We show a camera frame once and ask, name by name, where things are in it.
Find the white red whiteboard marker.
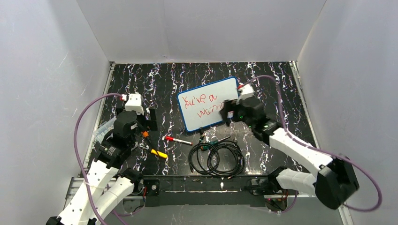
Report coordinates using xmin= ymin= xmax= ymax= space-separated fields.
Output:
xmin=165 ymin=136 xmax=193 ymax=146

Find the clear plastic organizer box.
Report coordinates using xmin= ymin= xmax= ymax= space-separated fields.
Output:
xmin=93 ymin=117 xmax=116 ymax=143

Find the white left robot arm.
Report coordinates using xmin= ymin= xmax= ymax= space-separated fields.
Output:
xmin=47 ymin=106 xmax=157 ymax=225

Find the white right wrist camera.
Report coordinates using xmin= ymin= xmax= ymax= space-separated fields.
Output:
xmin=237 ymin=84 xmax=254 ymax=101

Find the green handled screwdriver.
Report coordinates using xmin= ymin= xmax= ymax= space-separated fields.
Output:
xmin=200 ymin=136 xmax=231 ymax=151

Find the coiled black cable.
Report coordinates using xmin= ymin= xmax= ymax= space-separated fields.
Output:
xmin=188 ymin=140 xmax=246 ymax=178

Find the blue framed whiteboard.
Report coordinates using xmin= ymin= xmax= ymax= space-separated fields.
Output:
xmin=177 ymin=76 xmax=238 ymax=133

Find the aluminium table edge rail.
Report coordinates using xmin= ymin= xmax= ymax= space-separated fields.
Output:
xmin=290 ymin=60 xmax=326 ymax=165

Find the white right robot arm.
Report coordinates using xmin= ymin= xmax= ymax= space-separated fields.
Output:
xmin=220 ymin=97 xmax=360 ymax=210

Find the front aluminium frame rail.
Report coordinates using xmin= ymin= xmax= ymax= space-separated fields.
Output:
xmin=66 ymin=175 xmax=341 ymax=199

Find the yellow handled tool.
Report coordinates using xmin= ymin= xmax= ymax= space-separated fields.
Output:
xmin=151 ymin=149 xmax=168 ymax=159

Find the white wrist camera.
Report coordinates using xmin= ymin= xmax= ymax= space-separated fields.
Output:
xmin=237 ymin=84 xmax=254 ymax=101
xmin=122 ymin=93 xmax=144 ymax=115

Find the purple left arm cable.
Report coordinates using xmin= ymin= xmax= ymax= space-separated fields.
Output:
xmin=74 ymin=92 xmax=147 ymax=225

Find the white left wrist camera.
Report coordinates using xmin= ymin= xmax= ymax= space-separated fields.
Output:
xmin=122 ymin=93 xmax=144 ymax=115

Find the orange handled screwdriver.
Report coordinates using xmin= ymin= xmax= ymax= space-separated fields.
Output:
xmin=141 ymin=131 xmax=153 ymax=148

